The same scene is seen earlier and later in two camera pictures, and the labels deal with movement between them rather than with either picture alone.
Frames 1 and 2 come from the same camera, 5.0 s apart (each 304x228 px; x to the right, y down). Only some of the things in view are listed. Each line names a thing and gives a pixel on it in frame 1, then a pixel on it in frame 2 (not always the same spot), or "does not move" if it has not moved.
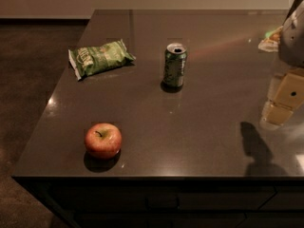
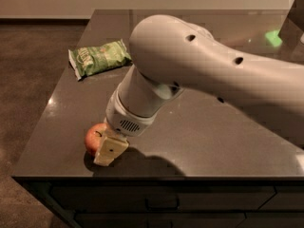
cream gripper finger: x=288 y=95 -> x=112 y=145
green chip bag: x=90 y=59 does not move
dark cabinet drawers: x=168 y=200 does not move
